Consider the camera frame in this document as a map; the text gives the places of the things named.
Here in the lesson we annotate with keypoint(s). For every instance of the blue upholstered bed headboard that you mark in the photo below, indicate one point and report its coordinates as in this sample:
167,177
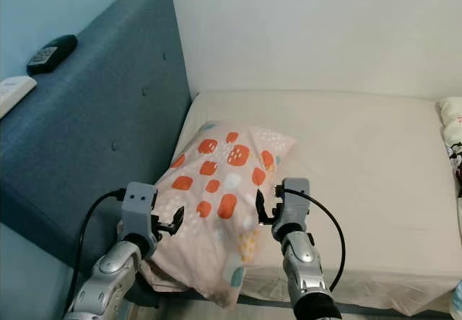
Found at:
94,125

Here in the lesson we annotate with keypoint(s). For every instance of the white remote control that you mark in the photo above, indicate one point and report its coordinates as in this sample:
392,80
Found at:
14,92

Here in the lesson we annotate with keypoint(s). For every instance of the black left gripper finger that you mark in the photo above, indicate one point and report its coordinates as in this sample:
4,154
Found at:
178,219

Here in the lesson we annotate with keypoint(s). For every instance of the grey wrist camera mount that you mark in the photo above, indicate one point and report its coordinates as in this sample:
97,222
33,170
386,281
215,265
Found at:
296,203
138,206

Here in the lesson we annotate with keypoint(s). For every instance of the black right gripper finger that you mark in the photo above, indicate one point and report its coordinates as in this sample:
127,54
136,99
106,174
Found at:
264,210

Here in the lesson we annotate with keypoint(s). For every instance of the pink spotted pillow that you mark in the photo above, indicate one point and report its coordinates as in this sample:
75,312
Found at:
216,183

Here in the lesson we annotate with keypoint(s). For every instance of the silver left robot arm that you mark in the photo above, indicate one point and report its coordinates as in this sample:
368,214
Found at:
112,280

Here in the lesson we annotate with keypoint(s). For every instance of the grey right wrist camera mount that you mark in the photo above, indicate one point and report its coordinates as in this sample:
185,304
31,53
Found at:
296,203

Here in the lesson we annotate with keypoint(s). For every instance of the small black device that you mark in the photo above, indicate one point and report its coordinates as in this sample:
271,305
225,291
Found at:
52,54

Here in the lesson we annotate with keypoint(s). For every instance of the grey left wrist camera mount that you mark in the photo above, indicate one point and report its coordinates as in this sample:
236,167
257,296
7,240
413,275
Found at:
138,206

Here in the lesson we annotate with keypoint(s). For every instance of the beige sheeted mattress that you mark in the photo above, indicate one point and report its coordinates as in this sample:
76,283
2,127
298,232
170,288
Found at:
368,168

